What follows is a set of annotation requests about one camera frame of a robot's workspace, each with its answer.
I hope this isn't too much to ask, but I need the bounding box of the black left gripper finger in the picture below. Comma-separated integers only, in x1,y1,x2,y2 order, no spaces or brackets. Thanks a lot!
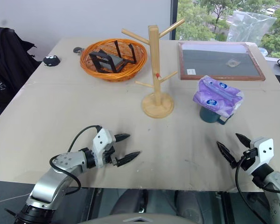
116,151,141,168
114,133,131,142

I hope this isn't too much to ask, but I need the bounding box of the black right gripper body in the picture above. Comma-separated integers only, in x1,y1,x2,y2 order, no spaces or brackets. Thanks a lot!
239,147,259,171

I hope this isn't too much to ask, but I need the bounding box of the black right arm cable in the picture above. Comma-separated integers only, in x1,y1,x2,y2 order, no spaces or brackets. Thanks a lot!
235,154,270,224

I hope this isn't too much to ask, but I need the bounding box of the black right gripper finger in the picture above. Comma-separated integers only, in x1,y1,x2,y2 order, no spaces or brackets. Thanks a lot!
235,133,252,148
216,141,238,169

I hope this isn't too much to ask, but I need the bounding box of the wooden mug tree stand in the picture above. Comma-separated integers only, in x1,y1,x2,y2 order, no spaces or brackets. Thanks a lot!
121,18,186,119

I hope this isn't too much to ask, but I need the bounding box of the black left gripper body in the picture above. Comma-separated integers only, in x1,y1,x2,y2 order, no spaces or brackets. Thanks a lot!
102,146,119,167

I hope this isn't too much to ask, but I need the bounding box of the black jacket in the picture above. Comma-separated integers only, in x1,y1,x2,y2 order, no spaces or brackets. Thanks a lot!
0,27,43,107

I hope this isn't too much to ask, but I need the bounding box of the dark teal mug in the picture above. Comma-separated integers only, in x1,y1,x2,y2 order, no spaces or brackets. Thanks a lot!
199,105,232,125

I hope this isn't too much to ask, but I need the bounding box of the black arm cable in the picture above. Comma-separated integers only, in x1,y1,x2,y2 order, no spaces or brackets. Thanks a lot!
49,125,103,196
235,154,270,224

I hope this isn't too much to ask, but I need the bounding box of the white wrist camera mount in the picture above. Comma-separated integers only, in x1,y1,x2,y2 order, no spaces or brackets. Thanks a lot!
246,137,274,175
92,128,116,169

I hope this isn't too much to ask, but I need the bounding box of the black metal stand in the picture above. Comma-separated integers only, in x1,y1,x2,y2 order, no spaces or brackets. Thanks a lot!
89,40,137,74

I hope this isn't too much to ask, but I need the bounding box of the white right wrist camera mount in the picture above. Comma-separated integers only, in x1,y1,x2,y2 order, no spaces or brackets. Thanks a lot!
246,137,274,175

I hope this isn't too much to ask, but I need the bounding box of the small clear plastic piece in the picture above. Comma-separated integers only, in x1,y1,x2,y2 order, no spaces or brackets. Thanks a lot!
226,59,240,69

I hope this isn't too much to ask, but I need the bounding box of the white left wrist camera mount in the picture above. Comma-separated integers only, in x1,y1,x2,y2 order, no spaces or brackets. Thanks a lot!
92,128,116,169

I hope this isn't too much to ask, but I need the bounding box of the black device with white buttons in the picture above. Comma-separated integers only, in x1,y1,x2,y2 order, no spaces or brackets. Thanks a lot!
42,55,62,67

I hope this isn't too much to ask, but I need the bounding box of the clear plastic bag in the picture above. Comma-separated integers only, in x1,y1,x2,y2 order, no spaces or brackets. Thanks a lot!
226,10,278,45

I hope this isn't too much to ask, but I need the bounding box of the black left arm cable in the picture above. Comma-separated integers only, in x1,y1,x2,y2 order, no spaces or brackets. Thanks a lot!
49,125,103,196

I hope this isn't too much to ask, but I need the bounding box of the orange woven basket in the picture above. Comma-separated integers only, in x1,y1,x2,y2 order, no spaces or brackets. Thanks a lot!
80,38,148,83

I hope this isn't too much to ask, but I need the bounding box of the black window frame post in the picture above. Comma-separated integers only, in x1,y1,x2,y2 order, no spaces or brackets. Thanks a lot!
170,0,179,41

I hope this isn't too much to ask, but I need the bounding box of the wood framed chalkboard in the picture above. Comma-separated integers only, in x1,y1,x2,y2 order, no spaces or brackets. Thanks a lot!
177,42,266,82

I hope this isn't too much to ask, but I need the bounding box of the purple tissue pack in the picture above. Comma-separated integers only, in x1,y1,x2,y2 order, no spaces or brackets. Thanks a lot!
192,75,244,118

